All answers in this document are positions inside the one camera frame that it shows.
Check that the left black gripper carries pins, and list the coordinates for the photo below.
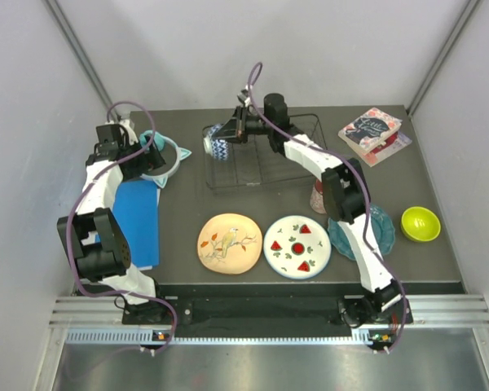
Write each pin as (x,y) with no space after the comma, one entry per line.
(148,162)

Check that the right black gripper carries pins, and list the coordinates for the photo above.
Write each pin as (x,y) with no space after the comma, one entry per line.
(236,127)

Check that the blue white patterned bowl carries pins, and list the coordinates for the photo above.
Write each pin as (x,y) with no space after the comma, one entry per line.
(215,147)

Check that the black wire dish rack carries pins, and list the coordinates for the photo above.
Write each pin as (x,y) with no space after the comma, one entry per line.
(251,165)

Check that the beige bird plate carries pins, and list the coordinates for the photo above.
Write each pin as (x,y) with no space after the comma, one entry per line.
(229,244)

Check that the lime green bowl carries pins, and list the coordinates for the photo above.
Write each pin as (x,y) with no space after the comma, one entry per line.
(420,224)

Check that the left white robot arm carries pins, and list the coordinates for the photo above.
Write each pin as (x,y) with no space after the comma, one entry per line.
(95,245)

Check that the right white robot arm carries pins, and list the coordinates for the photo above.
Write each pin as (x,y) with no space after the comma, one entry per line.
(345,194)

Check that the teal cat-ear headphones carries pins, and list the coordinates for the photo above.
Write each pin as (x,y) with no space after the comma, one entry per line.
(173,154)

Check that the blue folder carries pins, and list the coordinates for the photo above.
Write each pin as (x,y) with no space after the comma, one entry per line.
(137,214)

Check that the pink floral mug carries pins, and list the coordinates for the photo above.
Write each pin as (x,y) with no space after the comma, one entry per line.
(317,198)

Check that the floral cover book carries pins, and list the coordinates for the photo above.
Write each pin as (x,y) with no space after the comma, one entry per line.
(370,131)

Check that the white watermelon plate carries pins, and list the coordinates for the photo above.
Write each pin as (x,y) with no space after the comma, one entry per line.
(297,247)

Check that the lower pink book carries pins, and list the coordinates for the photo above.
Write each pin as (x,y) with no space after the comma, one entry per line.
(395,143)

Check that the teal scalloped plate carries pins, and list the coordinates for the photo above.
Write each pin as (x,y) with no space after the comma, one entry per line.
(383,230)

